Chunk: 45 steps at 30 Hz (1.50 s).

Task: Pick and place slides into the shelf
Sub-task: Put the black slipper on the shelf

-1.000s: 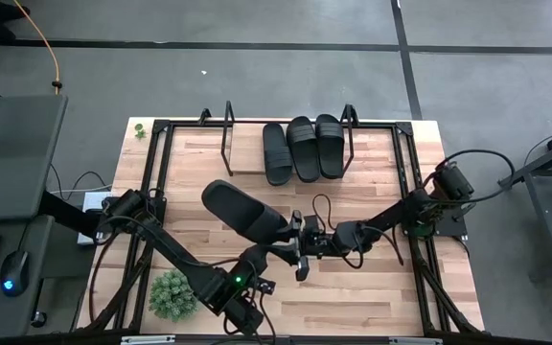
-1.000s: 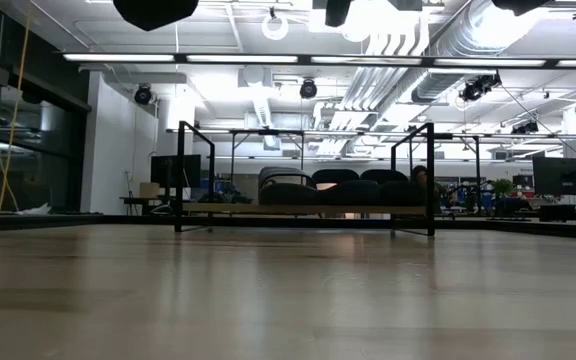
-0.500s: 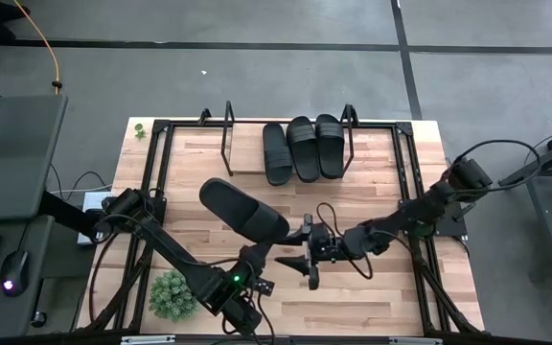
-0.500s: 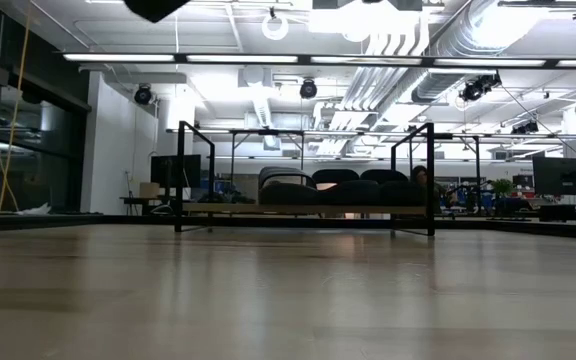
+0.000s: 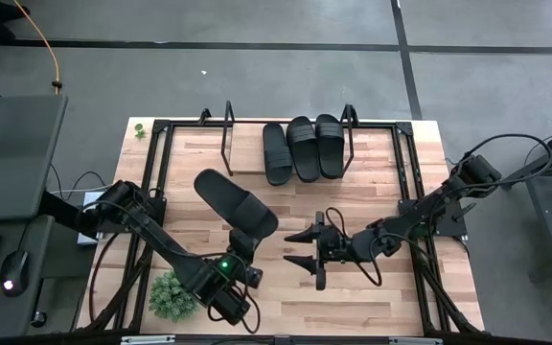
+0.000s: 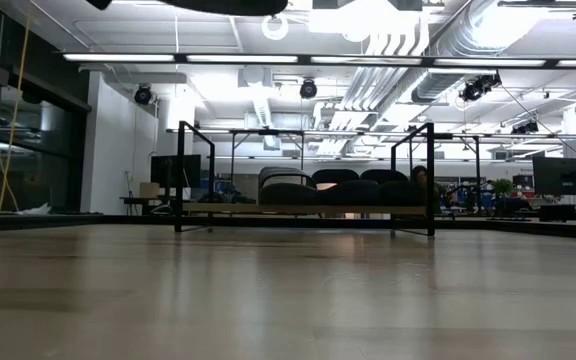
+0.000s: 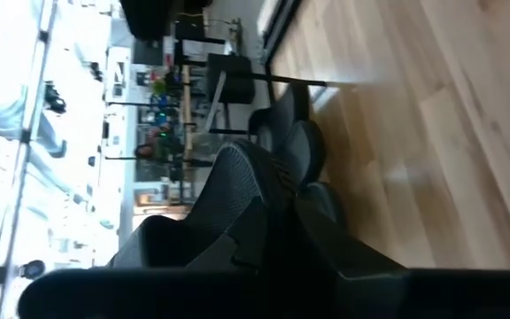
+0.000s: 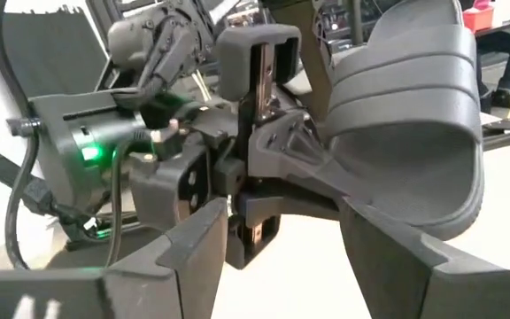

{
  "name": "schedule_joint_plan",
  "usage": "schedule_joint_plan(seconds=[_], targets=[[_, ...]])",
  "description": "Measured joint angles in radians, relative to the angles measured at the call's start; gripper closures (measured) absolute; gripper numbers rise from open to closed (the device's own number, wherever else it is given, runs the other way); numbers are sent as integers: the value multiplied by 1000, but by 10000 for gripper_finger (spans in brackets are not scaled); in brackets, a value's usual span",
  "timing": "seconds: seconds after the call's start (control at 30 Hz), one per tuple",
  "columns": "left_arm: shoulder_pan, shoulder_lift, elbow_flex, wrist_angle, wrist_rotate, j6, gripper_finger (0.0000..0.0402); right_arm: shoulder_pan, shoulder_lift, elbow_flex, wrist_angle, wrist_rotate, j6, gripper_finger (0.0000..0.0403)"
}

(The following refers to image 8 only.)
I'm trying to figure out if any black rubber slide sandal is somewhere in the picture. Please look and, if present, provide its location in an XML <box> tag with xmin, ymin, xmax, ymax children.
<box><xmin>323</xmin><ymin>0</ymin><xmax>486</xmax><ymax>242</ymax></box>

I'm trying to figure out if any dark grey panel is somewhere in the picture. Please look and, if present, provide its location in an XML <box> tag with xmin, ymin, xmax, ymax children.
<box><xmin>0</xmin><ymin>5</ymin><xmax>108</xmax><ymax>97</ymax></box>

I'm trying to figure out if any thin black cable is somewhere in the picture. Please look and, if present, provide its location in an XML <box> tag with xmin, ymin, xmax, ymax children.
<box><xmin>105</xmin><ymin>140</ymin><xmax>128</xmax><ymax>268</ymax></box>

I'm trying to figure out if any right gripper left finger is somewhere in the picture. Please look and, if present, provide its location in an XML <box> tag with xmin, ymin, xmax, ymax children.
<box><xmin>0</xmin><ymin>197</ymin><xmax>230</xmax><ymax>319</ymax></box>

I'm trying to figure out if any person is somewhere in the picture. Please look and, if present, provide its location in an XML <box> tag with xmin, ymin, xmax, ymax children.
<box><xmin>475</xmin><ymin>29</ymin><xmax>510</xmax><ymax>111</ymax></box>

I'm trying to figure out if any red plastic bin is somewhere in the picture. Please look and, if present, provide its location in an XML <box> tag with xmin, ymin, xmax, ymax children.
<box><xmin>462</xmin><ymin>5</ymin><xmax>496</xmax><ymax>33</ymax></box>

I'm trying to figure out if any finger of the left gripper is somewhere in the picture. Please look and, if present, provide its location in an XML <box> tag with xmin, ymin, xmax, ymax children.
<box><xmin>247</xmin><ymin>110</ymin><xmax>372</xmax><ymax>208</ymax></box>
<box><xmin>236</xmin><ymin>191</ymin><xmax>343</xmax><ymax>228</ymax></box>

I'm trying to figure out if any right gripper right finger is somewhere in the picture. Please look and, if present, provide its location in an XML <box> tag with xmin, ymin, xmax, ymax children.
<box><xmin>338</xmin><ymin>197</ymin><xmax>510</xmax><ymax>319</ymax></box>

